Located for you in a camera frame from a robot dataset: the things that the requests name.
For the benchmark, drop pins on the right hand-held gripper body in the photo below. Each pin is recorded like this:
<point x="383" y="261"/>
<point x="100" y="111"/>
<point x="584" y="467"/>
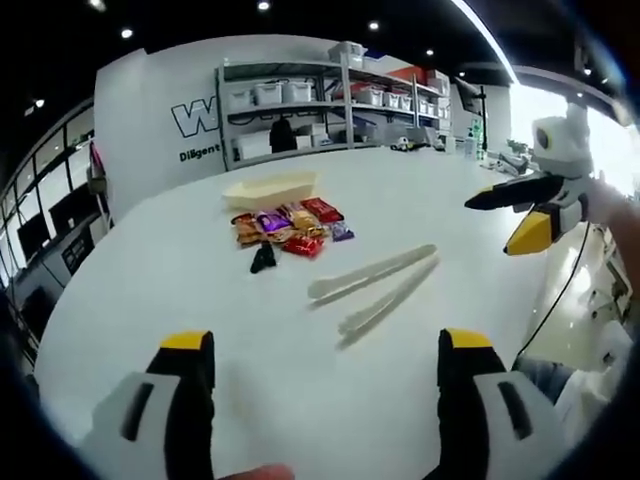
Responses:
<point x="565" y="145"/>

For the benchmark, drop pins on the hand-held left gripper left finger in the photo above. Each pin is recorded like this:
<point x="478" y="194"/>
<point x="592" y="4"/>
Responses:
<point x="150" y="425"/>

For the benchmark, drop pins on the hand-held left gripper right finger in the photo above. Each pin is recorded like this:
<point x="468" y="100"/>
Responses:
<point x="500" y="425"/>

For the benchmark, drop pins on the white plastic food tongs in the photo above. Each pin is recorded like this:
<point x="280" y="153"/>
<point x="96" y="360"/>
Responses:
<point x="375" y="280"/>

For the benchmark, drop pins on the pile of food snack packets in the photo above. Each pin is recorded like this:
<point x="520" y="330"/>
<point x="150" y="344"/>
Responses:
<point x="300" y="225"/>

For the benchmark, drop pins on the cream paper boat container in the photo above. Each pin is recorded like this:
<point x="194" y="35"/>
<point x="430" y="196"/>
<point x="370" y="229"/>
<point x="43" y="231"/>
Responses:
<point x="270" y="192"/>

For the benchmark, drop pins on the person's right hand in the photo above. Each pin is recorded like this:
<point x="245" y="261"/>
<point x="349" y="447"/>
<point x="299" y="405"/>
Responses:
<point x="612" y="207"/>

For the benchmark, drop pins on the person's left hand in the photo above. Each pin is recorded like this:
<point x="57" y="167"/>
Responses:
<point x="260" y="472"/>

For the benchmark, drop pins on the person's jeans leg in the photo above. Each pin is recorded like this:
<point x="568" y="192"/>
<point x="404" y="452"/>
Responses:
<point x="542" y="377"/>

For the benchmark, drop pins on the clear pump bottle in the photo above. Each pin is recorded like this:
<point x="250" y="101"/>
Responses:
<point x="471" y="142"/>

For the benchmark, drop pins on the grey metal shelf rack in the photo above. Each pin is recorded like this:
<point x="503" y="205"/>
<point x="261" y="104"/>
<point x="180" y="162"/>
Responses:
<point x="345" y="107"/>

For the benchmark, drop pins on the small black object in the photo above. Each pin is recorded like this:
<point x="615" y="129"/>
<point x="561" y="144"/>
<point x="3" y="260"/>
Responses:
<point x="263" y="259"/>

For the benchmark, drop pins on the row of white storage boxes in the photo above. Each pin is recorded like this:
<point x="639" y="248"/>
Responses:
<point x="350" y="92"/>

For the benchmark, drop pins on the row of dark monitors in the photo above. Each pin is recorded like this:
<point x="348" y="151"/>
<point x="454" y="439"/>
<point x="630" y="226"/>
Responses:
<point x="45" y="235"/>

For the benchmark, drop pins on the black office chair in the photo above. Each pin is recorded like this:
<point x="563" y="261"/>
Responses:
<point x="281" y="136"/>

